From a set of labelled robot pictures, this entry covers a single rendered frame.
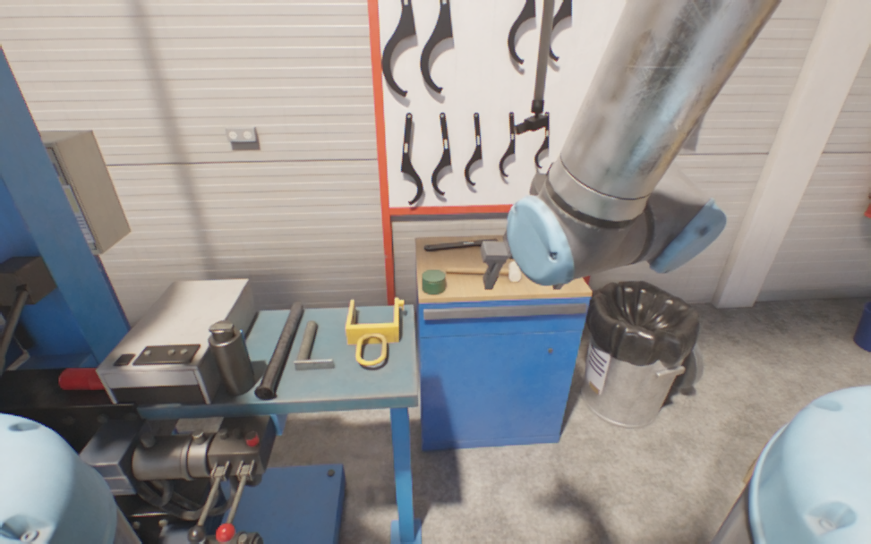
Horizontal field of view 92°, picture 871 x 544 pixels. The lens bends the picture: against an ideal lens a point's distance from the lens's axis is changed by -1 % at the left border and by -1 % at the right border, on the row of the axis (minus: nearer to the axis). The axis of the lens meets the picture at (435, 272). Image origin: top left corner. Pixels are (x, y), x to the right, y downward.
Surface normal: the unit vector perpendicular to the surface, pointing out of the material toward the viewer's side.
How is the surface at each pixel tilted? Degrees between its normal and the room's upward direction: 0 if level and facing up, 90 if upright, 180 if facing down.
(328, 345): 0
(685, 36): 102
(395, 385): 0
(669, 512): 0
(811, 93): 90
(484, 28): 90
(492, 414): 90
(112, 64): 90
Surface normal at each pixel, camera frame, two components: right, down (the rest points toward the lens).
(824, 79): 0.07, 0.50
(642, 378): -0.18, 0.54
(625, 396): -0.45, 0.49
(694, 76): -0.09, 0.75
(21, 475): 0.22, -0.91
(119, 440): 0.00, -0.86
